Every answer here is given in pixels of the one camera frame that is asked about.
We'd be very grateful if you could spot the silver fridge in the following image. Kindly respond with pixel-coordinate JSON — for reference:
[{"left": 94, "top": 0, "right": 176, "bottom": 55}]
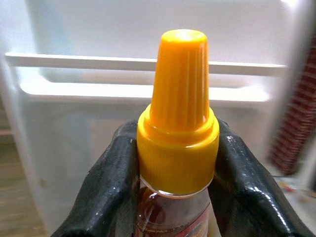
[{"left": 0, "top": 0, "right": 309, "bottom": 237}]

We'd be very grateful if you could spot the honey bottle with yellow cap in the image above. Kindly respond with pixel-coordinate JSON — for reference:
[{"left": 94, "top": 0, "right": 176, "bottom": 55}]
[{"left": 133, "top": 29, "right": 220, "bottom": 237}]

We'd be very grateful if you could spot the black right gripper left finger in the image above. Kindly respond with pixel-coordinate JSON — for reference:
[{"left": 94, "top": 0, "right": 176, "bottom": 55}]
[{"left": 50, "top": 120, "right": 141, "bottom": 237}]

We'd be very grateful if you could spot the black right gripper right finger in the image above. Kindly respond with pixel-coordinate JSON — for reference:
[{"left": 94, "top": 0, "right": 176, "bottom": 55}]
[{"left": 208, "top": 120, "right": 307, "bottom": 237}]

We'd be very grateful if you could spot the red brick pillar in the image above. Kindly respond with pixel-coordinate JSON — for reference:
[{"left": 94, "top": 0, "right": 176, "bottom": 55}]
[{"left": 268, "top": 41, "right": 316, "bottom": 176}]

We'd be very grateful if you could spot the white fridge door shelf rail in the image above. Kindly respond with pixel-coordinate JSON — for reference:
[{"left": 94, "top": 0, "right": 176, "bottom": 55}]
[{"left": 4, "top": 51, "right": 288, "bottom": 77}]

